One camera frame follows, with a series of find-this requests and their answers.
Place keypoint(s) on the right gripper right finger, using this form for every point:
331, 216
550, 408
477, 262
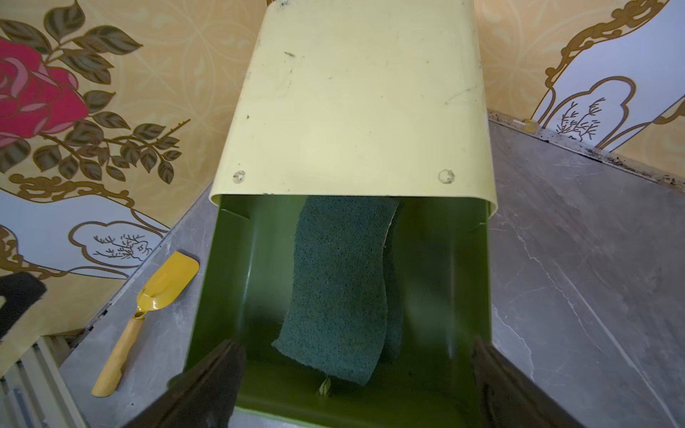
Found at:
507, 398

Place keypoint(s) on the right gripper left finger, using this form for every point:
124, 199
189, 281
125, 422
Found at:
205, 396

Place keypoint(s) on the green yellow sponge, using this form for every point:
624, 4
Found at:
338, 320
393, 299

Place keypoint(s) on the green drawer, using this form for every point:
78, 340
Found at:
441, 259

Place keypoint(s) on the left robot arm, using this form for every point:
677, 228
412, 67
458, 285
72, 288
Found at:
21, 291

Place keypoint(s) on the light green drawer cabinet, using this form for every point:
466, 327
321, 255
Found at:
381, 98

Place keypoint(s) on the yellow toy shovel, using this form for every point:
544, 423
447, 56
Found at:
161, 289

